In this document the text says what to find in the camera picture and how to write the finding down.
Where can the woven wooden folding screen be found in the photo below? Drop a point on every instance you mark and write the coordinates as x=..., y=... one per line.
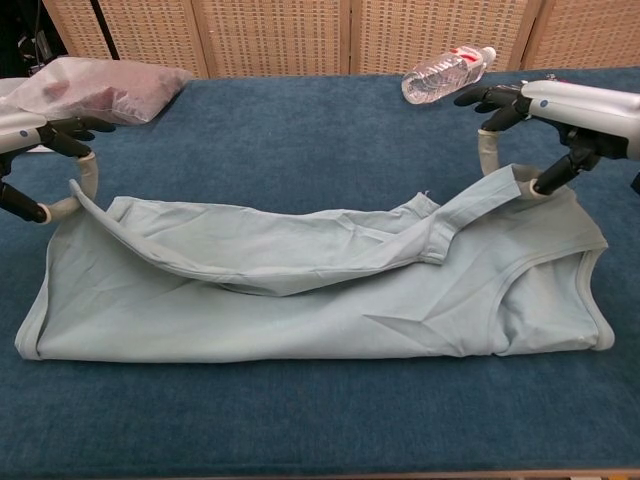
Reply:
x=275, y=35

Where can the light green t-shirt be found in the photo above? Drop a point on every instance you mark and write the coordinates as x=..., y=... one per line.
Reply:
x=300, y=315

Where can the blue felt table cover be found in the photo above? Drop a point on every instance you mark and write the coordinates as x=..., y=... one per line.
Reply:
x=320, y=425

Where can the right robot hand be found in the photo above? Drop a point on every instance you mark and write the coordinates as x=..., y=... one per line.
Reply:
x=580, y=105

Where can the clear plastic water bottle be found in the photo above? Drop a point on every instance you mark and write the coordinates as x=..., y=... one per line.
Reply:
x=440, y=75

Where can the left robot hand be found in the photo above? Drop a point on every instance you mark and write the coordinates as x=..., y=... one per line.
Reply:
x=20, y=132

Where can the plastic bag with red garment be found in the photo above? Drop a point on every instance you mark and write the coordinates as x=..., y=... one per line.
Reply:
x=125, y=90

